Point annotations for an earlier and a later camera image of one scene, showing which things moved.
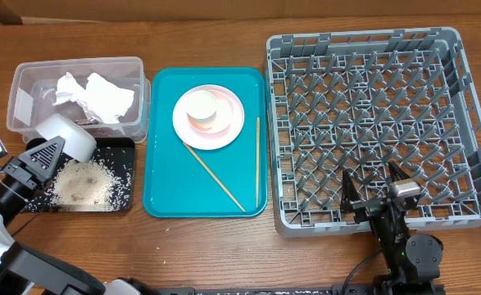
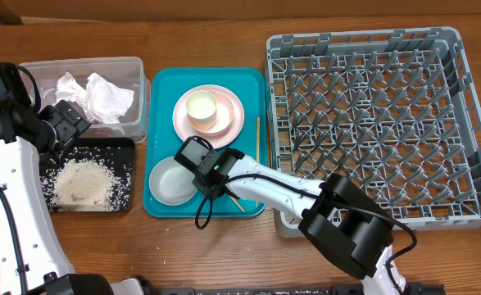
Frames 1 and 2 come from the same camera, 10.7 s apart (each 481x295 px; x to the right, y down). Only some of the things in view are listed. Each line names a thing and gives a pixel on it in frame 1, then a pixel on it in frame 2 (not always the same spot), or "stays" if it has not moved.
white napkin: [103, 101] stays
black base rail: [314, 289] stays
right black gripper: [368, 206] -> [215, 195]
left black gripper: [16, 169] -> [67, 120]
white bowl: [79, 144] -> [170, 183]
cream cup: [201, 109] stays
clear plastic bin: [112, 95] stays
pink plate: [208, 117] stays
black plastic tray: [106, 183] stays
